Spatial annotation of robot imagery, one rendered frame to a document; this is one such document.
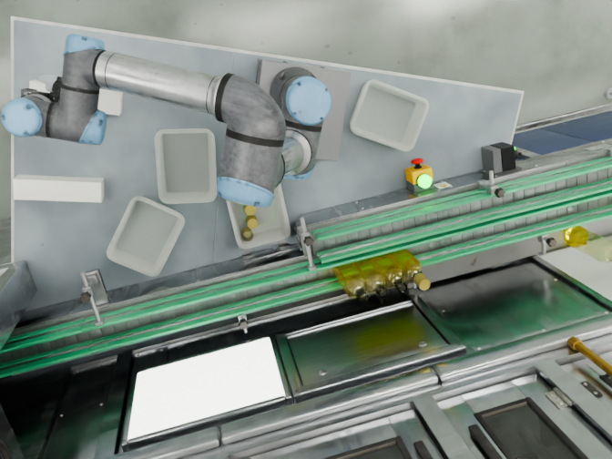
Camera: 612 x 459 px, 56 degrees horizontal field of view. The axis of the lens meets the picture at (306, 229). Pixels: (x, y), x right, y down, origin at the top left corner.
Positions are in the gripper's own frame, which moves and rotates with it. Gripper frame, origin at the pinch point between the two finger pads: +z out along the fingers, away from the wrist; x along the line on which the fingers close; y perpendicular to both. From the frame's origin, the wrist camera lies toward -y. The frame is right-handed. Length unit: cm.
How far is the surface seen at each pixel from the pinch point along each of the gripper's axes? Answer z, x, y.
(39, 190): 13.8, 27.6, 8.4
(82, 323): 3, 64, -7
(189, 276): 14, 50, -37
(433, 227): 3, 23, -110
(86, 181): 14.2, 23.5, -4.1
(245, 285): 0, 46, -53
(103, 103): 13.8, 0.2, -7.6
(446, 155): 20, 2, -117
